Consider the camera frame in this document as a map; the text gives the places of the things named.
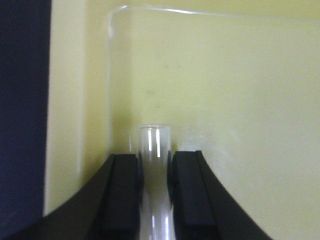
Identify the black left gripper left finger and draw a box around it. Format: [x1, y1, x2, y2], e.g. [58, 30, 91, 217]
[7, 154, 140, 240]

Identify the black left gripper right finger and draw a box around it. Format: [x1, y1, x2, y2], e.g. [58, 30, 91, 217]
[171, 150, 270, 240]

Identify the short clear test tube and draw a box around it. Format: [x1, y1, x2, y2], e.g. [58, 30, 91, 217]
[138, 124, 175, 240]

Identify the yellow plastic tray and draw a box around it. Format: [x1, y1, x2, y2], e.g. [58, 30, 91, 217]
[43, 0, 320, 240]

